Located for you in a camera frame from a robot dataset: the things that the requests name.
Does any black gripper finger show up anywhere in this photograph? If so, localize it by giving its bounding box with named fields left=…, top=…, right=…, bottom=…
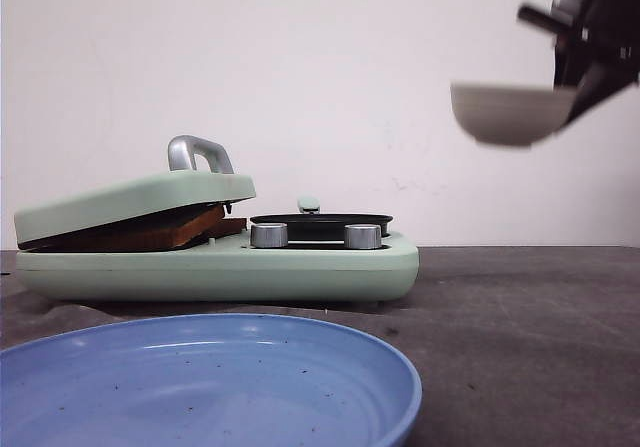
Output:
left=562, top=63, right=639, bottom=127

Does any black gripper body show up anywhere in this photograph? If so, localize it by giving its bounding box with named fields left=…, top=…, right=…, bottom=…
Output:
left=554, top=0, right=639, bottom=87

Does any beige ribbed bowl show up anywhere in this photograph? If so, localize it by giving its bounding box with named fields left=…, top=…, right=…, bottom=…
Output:
left=450, top=82, right=577, bottom=147

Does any white bread slice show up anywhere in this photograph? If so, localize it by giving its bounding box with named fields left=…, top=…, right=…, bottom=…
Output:
left=201, top=218, right=247, bottom=239
left=18, top=203, right=225, bottom=252

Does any breakfast maker hinged lid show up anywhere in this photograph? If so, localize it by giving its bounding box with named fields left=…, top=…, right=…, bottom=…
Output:
left=14, top=135, right=256, bottom=250

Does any mint green breakfast maker base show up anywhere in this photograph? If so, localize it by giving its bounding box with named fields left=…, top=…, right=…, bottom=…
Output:
left=16, top=232, right=419, bottom=302

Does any grey table cloth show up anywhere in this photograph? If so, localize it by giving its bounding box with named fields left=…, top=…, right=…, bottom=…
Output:
left=1, top=247, right=639, bottom=446

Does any right silver control knob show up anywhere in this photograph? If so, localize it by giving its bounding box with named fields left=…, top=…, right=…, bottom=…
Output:
left=344, top=224, right=382, bottom=250

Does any silver control knob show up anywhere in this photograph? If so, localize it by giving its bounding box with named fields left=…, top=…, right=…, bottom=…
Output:
left=344, top=224, right=382, bottom=250
left=250, top=223, right=288, bottom=249

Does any black round frying pan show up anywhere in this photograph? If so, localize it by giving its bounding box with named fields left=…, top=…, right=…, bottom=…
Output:
left=250, top=212, right=393, bottom=241

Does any left silver control knob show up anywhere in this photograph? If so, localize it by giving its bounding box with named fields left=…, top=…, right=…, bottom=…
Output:
left=250, top=223, right=288, bottom=249

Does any blue plate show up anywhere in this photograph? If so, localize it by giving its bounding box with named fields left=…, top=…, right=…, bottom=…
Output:
left=1, top=314, right=422, bottom=446

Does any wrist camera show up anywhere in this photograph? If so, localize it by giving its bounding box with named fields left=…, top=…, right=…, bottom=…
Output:
left=517, top=0, right=585, bottom=34

